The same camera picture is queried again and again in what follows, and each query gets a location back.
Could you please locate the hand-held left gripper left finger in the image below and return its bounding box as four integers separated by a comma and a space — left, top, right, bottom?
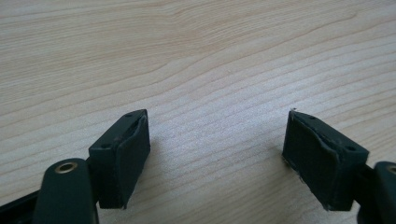
88, 108, 151, 210

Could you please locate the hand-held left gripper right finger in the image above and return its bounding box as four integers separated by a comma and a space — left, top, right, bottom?
281, 107, 370, 212

